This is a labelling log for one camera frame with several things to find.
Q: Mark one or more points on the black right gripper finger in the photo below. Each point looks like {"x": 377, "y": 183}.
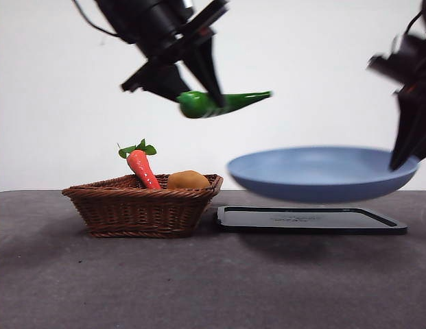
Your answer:
{"x": 404, "y": 130}
{"x": 422, "y": 130}

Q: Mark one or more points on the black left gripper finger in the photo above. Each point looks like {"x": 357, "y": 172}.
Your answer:
{"x": 168, "y": 82}
{"x": 207, "y": 68}

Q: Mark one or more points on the green pepper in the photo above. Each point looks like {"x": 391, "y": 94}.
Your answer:
{"x": 195, "y": 108}

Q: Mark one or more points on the blue plate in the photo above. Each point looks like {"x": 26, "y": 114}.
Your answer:
{"x": 312, "y": 178}

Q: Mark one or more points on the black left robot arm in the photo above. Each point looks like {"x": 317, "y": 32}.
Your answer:
{"x": 144, "y": 20}

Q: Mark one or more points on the orange carrot with green leaves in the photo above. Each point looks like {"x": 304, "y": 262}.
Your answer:
{"x": 141, "y": 168}

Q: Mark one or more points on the yellow-brown potato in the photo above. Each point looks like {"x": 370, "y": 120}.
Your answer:
{"x": 188, "y": 181}

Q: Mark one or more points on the brown wicker basket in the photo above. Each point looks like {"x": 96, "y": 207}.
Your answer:
{"x": 137, "y": 212}

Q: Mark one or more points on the black flat tray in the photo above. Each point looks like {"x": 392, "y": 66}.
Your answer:
{"x": 302, "y": 221}

